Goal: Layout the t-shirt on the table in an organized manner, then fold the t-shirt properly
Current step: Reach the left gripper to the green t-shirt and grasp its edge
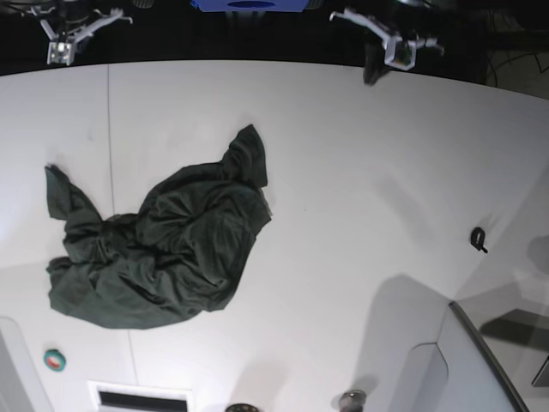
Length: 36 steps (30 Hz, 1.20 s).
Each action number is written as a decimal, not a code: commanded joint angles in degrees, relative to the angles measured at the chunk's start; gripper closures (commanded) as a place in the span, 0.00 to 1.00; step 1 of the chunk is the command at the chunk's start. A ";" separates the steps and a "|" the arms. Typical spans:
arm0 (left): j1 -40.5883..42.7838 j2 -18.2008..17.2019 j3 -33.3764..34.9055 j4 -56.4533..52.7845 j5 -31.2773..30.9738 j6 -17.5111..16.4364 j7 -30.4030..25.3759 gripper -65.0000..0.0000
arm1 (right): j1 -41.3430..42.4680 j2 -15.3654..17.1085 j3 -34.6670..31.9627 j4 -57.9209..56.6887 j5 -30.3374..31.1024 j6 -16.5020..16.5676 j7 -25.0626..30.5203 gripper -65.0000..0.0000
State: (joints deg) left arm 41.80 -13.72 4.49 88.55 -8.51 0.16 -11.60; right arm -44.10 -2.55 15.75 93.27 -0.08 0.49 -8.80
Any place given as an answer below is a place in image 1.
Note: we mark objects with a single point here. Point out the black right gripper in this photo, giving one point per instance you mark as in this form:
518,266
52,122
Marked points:
72,26

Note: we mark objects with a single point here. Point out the dark green t-shirt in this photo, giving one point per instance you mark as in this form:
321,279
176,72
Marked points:
182,253

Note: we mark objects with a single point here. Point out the small black clip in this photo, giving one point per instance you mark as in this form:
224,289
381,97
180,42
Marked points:
477,239

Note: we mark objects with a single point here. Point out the green red tape roll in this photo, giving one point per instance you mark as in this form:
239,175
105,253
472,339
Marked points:
54,360

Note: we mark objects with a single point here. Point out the round metal knob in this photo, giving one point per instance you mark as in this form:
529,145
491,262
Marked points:
352,401

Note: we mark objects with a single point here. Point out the white slotted vent plate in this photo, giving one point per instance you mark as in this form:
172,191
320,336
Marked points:
118,397

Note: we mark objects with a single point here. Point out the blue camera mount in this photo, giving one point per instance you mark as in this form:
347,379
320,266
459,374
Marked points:
210,6

